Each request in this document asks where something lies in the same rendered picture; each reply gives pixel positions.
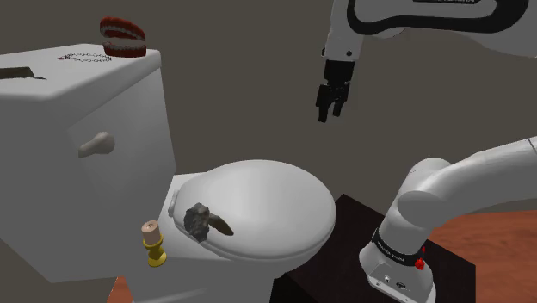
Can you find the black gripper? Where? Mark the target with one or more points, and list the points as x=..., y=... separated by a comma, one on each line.
x=337, y=74

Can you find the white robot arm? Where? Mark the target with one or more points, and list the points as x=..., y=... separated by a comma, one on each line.
x=444, y=197

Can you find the dark robot stand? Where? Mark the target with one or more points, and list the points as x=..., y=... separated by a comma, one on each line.
x=348, y=268

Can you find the dark grey rock figure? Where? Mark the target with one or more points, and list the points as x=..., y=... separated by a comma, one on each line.
x=201, y=221

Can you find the red toy teeth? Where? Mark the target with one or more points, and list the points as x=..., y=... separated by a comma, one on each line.
x=123, y=37

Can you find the yellow candle holder with candle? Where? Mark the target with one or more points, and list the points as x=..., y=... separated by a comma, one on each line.
x=153, y=245

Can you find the white toilet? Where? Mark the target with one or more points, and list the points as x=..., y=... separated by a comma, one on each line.
x=84, y=176

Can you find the dark flat object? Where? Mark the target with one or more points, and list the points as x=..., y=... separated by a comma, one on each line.
x=16, y=73

